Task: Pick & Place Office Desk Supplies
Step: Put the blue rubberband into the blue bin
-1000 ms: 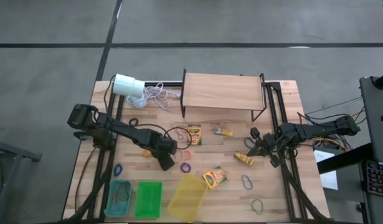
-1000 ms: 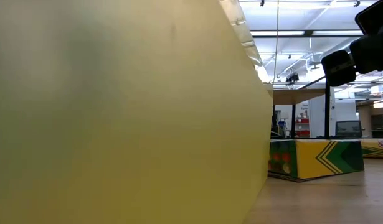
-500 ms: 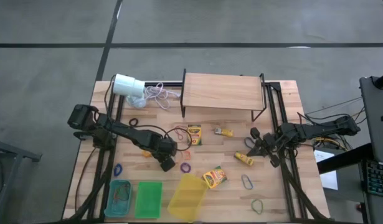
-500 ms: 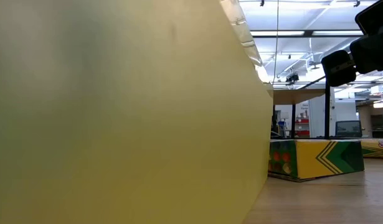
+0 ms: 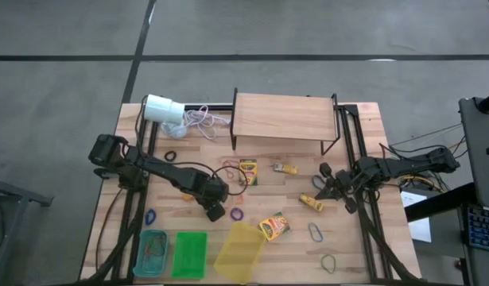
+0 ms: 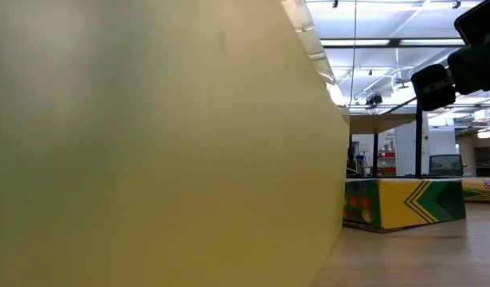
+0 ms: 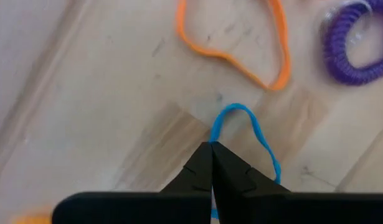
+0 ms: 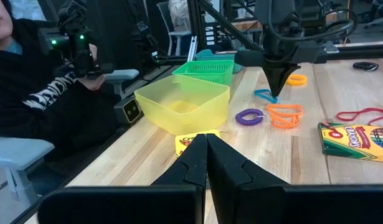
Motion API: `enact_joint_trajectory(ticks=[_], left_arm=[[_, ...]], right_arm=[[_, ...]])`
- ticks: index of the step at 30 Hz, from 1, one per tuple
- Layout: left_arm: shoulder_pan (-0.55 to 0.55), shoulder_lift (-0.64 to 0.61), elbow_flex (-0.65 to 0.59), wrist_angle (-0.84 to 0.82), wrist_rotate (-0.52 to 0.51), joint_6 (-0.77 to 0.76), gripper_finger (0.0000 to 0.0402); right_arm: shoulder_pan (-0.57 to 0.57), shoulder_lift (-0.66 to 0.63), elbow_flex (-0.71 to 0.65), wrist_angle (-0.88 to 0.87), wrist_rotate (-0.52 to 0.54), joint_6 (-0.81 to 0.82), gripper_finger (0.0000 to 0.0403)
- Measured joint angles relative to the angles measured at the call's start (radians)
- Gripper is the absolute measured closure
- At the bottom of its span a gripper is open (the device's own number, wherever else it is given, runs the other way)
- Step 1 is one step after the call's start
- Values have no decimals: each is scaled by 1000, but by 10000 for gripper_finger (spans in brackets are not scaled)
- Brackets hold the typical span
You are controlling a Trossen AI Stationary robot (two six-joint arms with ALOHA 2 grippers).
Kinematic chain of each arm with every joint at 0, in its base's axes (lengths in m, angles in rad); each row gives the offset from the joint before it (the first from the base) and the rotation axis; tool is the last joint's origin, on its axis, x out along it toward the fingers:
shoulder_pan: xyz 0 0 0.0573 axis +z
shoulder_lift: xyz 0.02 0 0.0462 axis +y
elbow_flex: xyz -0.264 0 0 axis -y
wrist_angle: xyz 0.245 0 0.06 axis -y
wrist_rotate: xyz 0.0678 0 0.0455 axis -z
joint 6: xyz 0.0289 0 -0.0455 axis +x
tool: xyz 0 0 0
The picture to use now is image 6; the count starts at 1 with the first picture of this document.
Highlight yellow translucent plastic bin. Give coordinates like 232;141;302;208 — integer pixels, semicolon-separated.
0;0;351;287

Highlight dark computer monitor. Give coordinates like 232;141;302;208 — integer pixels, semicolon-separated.
429;154;465;178

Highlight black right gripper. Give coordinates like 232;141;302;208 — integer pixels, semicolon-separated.
410;39;490;112

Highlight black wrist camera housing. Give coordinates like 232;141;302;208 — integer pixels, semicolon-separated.
453;0;490;45

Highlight red shelf unit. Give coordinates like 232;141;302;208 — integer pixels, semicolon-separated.
378;149;398;176

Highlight thin hanging cord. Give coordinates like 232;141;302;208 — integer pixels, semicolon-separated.
349;0;358;108

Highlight small Crayola crayon box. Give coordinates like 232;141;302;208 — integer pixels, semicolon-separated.
461;177;490;204

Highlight ceiling light panel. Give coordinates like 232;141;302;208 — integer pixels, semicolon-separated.
399;38;465;46
319;38;391;47

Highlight wooden shelf riser black legs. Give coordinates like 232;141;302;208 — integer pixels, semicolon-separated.
347;99;425;179

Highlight black ceiling device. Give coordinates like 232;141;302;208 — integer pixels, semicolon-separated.
365;92;384;107

